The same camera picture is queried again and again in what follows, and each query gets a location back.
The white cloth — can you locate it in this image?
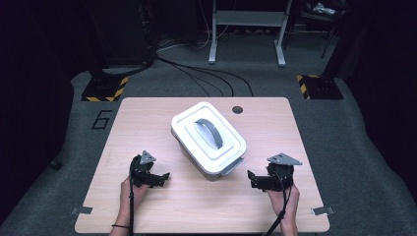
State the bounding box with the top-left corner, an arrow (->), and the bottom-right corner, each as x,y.
311,2 -> 337,16

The white metal stand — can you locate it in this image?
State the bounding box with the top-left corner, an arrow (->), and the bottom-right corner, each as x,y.
208,0 -> 294,68

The black striped stand base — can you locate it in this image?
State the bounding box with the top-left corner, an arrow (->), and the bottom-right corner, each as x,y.
296,74 -> 345,100
81,76 -> 130,102

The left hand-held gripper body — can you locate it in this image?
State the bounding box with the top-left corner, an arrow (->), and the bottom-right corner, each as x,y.
129,149 -> 157,188

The hand-held gripper cable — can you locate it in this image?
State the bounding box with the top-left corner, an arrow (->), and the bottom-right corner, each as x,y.
264,168 -> 293,236
128,181 -> 136,236

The dark metal rack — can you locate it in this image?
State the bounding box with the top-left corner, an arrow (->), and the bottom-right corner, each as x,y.
288,0 -> 342,60

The right hand-held gripper cable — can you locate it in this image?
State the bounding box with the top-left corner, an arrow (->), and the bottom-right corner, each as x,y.
264,168 -> 293,236

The left hand-held gripper cable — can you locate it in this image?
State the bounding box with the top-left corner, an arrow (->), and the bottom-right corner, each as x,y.
128,181 -> 136,236

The black floor cable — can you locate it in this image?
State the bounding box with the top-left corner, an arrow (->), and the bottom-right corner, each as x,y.
170,62 -> 211,97
163,60 -> 235,97
156,56 -> 255,97

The person's left hand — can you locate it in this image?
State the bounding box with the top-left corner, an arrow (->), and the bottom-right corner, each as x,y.
119,176 -> 151,213

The person's right hand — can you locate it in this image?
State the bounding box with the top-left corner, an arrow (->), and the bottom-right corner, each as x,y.
266,183 -> 301,220

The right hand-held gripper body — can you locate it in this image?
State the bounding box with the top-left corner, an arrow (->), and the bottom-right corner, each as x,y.
266,152 -> 303,192

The grey tape strip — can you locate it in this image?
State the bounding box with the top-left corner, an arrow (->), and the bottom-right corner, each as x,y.
313,206 -> 335,216
71,206 -> 93,215

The black cabinet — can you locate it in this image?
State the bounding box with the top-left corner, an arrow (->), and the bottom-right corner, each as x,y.
88,0 -> 155,67

